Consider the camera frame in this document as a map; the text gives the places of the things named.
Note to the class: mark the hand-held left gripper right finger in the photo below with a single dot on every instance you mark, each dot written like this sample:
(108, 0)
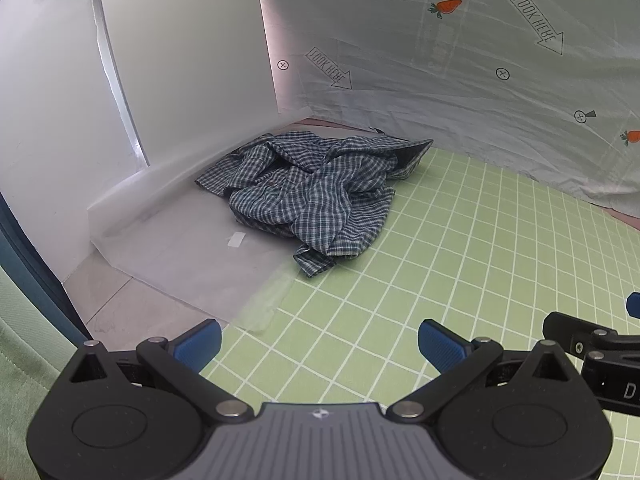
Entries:
(440, 345)

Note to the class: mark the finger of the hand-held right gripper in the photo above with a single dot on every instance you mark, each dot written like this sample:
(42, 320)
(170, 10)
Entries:
(570, 329)
(634, 305)

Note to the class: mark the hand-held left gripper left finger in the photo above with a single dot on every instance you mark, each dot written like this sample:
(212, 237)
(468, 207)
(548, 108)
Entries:
(200, 344)

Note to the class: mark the blue plaid shirt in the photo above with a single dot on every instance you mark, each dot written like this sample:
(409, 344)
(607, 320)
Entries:
(310, 200)

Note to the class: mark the translucent plastic sheet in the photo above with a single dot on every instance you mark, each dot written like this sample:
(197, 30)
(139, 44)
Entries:
(190, 260)

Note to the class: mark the green grid mat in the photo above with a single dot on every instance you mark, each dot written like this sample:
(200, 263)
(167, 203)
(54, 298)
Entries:
(450, 260)

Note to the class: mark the clear tape piece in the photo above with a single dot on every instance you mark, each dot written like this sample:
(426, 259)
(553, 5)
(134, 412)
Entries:
(236, 240)

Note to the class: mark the light green fabric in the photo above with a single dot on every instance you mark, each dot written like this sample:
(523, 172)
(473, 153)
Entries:
(25, 385)

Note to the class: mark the teal curtain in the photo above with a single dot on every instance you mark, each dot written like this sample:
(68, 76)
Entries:
(35, 270)

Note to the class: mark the silver tape strip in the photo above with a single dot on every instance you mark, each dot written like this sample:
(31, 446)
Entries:
(117, 85)

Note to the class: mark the white printed backdrop cloth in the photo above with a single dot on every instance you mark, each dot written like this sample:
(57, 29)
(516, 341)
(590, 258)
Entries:
(400, 60)

